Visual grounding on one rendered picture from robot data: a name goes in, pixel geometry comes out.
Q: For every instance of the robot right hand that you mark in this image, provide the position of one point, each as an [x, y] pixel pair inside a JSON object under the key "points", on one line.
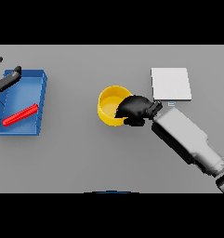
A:
{"points": [[135, 108]]}

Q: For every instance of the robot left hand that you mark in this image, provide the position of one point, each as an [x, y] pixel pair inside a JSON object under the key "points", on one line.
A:
{"points": [[6, 80]]}

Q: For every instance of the yellow bowl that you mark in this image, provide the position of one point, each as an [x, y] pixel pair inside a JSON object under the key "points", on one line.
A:
{"points": [[108, 107]]}

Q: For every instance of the red beaker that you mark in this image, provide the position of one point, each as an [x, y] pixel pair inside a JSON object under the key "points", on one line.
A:
{"points": [[20, 115]]}

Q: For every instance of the pale square scale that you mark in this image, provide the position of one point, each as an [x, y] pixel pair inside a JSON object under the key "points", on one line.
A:
{"points": [[170, 83]]}

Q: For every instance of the blue tray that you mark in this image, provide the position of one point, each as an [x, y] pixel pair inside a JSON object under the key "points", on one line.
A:
{"points": [[20, 96]]}

